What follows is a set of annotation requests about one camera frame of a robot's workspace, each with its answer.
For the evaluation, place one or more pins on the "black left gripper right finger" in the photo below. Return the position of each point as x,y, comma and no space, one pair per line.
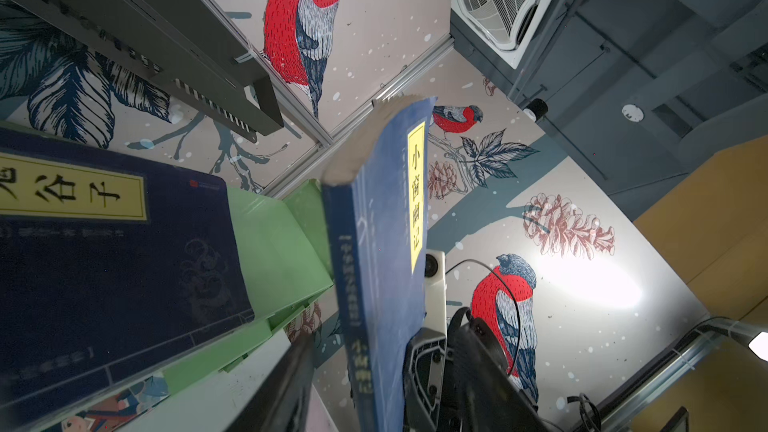
487,400

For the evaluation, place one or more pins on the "colourful illustrated large book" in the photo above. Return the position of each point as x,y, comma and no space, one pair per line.
118,410

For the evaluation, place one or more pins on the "aluminium frame post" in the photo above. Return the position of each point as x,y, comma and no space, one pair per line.
335,57

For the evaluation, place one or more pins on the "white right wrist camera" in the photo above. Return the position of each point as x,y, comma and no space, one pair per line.
435,292

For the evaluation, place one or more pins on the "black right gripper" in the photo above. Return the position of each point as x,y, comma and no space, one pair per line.
429,387

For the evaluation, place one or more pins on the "blue book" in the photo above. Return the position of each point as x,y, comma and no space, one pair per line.
112,267
374,197

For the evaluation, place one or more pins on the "green wooden shelf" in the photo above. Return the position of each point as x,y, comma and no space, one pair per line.
283,250

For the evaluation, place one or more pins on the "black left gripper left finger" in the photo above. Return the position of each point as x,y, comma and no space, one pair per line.
282,401

